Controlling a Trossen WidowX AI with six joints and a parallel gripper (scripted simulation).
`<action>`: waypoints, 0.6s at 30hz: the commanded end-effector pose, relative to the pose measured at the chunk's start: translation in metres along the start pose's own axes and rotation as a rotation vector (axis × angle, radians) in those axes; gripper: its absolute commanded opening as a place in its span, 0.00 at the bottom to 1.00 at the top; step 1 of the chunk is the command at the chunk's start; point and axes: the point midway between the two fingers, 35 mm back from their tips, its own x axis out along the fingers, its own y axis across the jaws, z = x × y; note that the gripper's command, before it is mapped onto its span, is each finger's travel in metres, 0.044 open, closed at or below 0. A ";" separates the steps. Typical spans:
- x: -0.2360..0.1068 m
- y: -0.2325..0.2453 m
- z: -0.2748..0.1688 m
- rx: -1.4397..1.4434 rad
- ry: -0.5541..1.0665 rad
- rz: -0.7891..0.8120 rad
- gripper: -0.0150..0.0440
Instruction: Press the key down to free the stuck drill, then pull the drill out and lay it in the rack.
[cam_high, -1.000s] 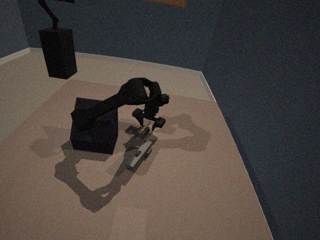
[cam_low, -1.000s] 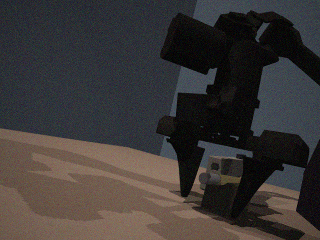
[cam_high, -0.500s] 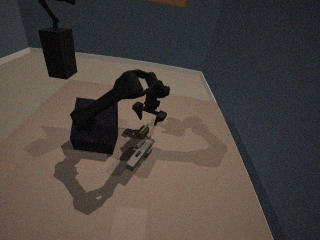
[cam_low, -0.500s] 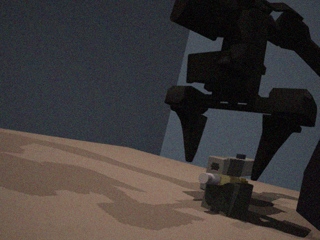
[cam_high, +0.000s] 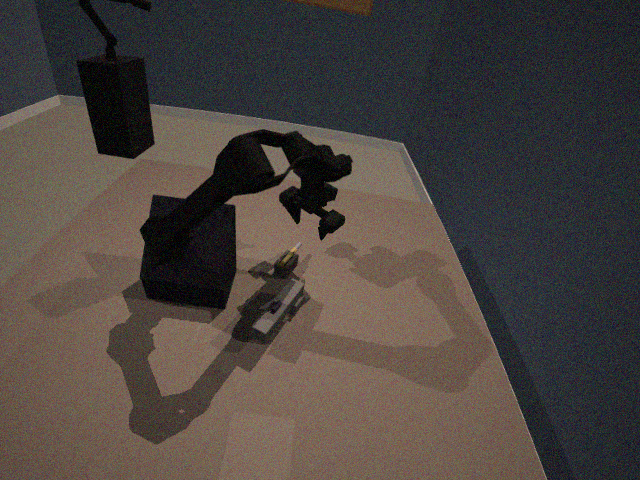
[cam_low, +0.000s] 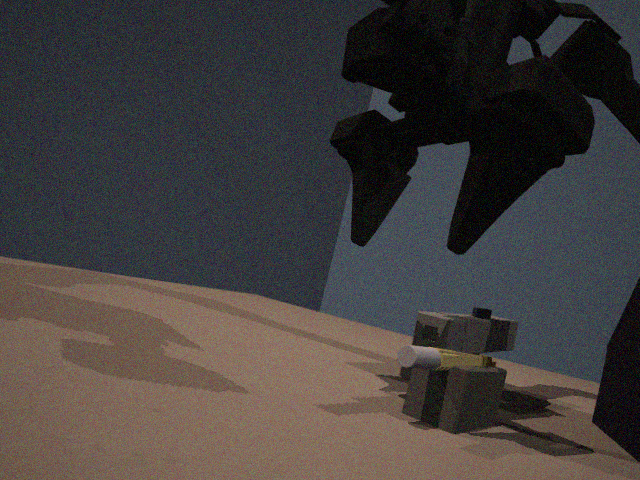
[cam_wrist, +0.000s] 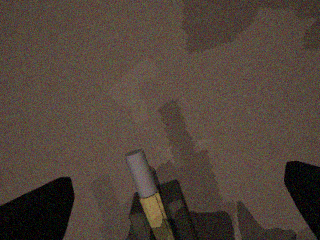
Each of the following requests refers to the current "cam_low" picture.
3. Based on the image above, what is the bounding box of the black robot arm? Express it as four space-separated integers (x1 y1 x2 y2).
342 0 640 144

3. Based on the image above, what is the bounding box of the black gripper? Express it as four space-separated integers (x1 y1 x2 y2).
330 17 595 255

